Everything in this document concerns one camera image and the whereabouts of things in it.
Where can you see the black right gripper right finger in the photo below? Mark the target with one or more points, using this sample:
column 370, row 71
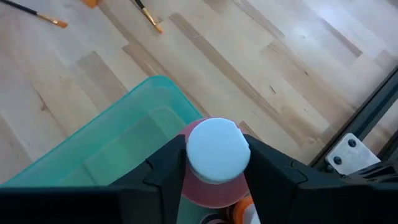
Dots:
column 295, row 199

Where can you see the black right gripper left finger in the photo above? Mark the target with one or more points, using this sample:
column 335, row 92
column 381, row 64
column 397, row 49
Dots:
column 140, row 199

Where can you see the small orange paint bottle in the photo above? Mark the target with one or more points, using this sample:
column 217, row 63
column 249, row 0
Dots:
column 241, row 208

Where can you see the large pink paint bottle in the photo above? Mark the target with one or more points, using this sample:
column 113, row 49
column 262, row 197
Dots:
column 217, row 149

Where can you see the gold ferrule orange paintbrush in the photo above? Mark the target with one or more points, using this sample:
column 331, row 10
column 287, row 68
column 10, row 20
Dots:
column 149, row 17

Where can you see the thin orange bristle paintbrush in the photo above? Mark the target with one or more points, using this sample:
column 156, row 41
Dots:
column 46, row 18

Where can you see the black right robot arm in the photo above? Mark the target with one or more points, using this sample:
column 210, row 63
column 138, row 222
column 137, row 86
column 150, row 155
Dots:
column 379, row 172

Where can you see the teal plastic bin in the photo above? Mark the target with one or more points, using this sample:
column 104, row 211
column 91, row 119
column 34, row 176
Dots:
column 109, row 149

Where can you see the silver metal bracket plate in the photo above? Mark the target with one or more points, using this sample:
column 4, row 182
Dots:
column 351, row 154

